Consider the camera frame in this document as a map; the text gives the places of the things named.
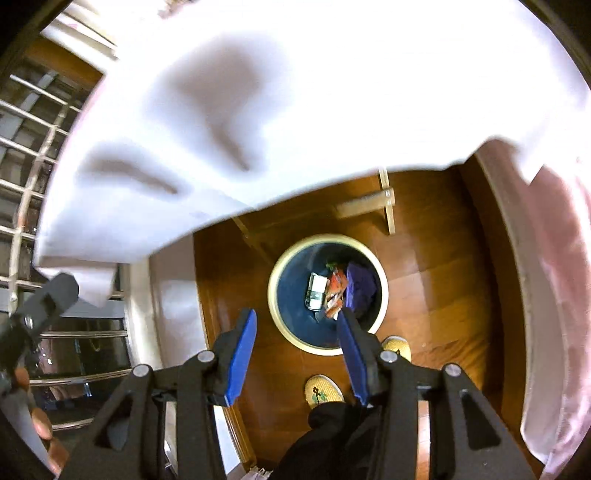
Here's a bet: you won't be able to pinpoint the purple plastic bag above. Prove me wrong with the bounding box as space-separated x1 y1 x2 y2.
344 262 378 320

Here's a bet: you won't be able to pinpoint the wooden table frame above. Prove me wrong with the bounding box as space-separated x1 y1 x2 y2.
233 168 397 260

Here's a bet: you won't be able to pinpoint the person's black pants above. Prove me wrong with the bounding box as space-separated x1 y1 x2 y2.
272 401 385 480

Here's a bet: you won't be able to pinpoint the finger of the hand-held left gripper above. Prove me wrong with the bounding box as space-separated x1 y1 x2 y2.
9 272 80 334

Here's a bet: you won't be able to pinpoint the person's left hand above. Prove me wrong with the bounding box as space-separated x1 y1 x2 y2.
13 364 64 476

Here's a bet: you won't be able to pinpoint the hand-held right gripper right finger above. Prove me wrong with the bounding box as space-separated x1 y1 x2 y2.
336 307 539 480

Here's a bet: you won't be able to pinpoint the pink bedsheet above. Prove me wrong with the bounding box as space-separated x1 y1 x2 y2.
519 152 591 480

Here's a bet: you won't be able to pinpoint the orange snack packet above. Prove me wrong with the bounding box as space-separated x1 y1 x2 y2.
323 270 348 320

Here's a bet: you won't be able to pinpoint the cartoon printed tablecloth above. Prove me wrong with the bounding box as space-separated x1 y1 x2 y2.
34 0 591 308

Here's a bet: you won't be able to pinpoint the metal window grille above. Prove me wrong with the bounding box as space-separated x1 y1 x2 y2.
0 69 131 431

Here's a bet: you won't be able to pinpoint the blue trash bin yellow rim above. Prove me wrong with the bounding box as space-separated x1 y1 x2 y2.
268 234 389 356

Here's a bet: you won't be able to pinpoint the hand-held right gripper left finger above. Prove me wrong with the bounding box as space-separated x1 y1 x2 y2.
60 308 258 480

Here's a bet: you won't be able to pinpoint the yellow slipper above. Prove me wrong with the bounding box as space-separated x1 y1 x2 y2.
381 336 412 363
304 375 345 409

